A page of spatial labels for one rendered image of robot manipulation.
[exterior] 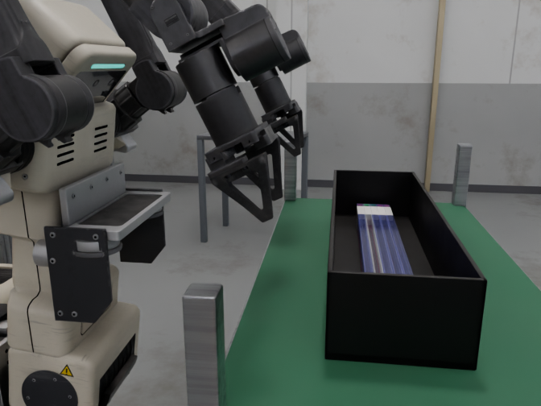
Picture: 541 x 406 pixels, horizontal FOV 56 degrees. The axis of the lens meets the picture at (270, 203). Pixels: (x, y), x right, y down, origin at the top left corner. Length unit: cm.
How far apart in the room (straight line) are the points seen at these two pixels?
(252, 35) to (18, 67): 27
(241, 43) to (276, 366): 37
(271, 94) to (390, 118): 441
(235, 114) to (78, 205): 38
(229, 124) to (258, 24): 11
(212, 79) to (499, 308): 51
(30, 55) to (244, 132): 27
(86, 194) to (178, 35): 40
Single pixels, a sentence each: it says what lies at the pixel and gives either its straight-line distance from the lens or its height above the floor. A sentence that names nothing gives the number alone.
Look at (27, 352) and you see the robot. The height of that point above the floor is 81.
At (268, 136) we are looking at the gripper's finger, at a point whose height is 120.
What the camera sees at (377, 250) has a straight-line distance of 84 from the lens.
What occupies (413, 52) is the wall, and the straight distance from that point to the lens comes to 540.
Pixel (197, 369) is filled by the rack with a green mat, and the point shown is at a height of 103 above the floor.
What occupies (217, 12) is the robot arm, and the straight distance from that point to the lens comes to 103.
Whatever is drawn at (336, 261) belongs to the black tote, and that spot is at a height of 96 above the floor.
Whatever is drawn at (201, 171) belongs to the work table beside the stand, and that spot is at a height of 54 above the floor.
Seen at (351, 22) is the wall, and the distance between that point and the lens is 537.
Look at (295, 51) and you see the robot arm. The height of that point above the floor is 131.
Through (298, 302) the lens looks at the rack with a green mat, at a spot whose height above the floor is 95.
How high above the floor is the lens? 129
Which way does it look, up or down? 15 degrees down
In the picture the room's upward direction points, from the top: straight up
